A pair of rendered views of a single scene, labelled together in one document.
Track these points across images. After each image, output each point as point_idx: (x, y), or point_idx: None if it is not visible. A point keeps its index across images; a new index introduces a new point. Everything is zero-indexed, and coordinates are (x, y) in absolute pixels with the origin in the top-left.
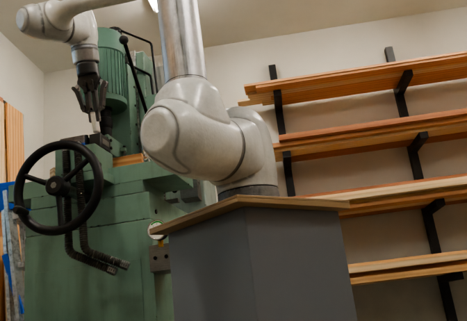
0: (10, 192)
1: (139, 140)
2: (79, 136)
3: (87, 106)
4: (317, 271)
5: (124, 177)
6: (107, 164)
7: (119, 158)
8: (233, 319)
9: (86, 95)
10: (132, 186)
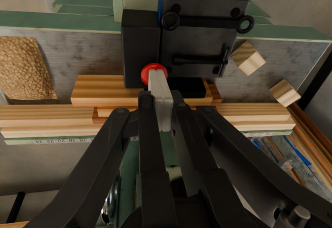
0: (318, 33)
1: None
2: None
3: (190, 119)
4: None
5: (94, 19)
6: None
7: (122, 94)
8: None
9: (202, 160)
10: (80, 10)
